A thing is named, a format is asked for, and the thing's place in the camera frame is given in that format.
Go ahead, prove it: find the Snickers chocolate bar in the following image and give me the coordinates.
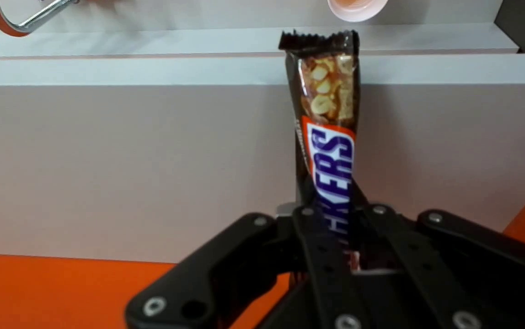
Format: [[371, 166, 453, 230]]
[[276, 27, 367, 270]]

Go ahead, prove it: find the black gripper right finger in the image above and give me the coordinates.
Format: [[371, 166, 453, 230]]
[[356, 203, 525, 329]]

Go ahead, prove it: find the thin white wall shelf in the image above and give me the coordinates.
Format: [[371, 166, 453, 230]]
[[0, 24, 525, 265]]

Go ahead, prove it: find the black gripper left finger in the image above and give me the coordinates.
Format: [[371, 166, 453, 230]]
[[122, 205, 375, 329]]

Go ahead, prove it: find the chrome faucet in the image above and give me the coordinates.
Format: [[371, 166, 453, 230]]
[[0, 0, 84, 38]]

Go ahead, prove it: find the orange paper cup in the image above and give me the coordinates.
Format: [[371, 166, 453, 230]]
[[323, 0, 391, 25]]

